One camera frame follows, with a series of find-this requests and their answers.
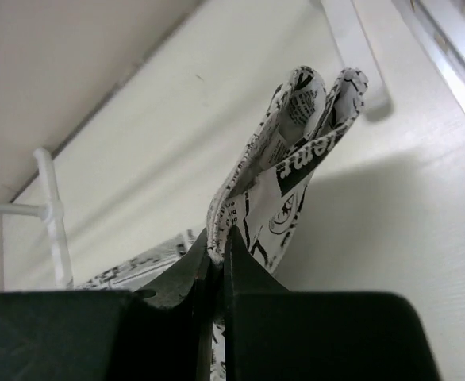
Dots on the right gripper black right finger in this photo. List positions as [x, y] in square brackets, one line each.
[276, 334]

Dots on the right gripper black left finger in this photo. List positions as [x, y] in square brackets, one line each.
[97, 337]

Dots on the newspaper print trousers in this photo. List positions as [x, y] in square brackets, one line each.
[263, 195]

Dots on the white clothes rack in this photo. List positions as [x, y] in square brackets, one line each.
[354, 48]

